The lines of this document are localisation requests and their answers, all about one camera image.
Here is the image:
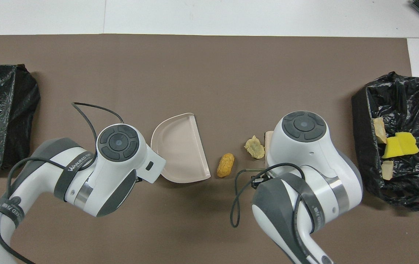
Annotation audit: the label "beige plastic dustpan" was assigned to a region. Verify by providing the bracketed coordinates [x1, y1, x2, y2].
[151, 113, 211, 184]

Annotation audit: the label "brown oval bread nugget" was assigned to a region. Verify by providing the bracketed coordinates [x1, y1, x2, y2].
[217, 153, 235, 178]

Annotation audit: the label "pale yellow food piece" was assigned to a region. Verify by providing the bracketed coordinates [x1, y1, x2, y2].
[244, 135, 265, 160]

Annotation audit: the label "beige hand brush black bristles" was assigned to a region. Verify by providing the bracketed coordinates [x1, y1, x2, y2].
[264, 131, 275, 167]

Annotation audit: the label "striped toy croissant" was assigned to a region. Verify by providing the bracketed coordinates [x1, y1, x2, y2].
[382, 160, 394, 181]
[373, 117, 387, 144]

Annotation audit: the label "small yellow sponge piece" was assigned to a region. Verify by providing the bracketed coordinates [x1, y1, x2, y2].
[382, 137, 403, 159]

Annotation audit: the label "large yellow sponge piece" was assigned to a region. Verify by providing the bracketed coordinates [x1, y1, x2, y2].
[395, 132, 419, 155]

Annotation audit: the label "black bag lined bin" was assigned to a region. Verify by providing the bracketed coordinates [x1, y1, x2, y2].
[351, 71, 419, 212]
[0, 64, 41, 170]

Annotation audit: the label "brown table mat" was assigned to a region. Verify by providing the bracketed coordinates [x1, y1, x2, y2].
[0, 34, 419, 264]

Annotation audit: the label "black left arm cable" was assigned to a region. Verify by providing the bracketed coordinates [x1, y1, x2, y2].
[0, 102, 125, 264]

